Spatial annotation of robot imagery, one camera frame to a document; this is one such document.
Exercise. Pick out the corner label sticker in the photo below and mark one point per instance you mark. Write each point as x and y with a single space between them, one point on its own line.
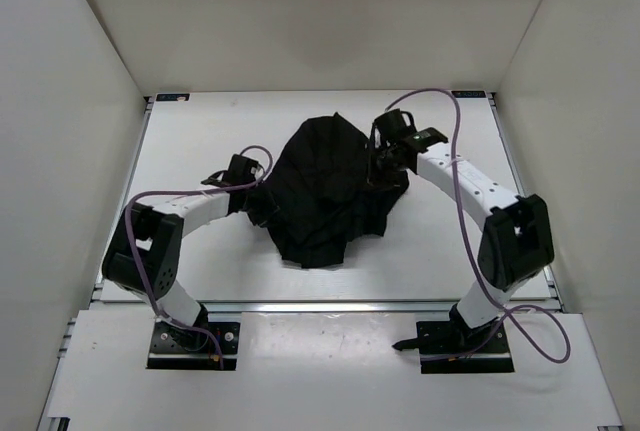
469 94
172 97

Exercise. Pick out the aluminium front rail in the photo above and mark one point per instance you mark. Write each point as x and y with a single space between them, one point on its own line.
324 307

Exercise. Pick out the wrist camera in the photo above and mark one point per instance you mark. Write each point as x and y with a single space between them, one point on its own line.
241 170
398 128

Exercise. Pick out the right corner label sticker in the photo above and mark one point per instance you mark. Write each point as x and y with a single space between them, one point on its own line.
469 94

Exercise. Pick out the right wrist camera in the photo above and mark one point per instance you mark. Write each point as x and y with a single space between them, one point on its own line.
398 128

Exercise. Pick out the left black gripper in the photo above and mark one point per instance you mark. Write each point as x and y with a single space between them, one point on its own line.
270 209

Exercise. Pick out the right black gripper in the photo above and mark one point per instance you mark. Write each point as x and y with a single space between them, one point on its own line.
374 177

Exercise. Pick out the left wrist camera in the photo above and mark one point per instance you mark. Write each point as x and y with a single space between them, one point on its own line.
241 170

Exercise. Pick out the black skirt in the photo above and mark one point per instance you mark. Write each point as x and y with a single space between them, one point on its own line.
322 195

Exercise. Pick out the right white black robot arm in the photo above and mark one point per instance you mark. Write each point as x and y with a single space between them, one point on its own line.
516 240

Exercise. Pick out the left corner label sticker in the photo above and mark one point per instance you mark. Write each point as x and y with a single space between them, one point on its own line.
172 97

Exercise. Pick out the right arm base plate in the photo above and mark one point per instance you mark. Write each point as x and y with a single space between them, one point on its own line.
444 350

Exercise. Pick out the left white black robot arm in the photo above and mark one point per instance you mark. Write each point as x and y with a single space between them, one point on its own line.
143 254

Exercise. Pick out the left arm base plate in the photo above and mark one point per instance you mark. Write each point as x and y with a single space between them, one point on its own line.
173 349

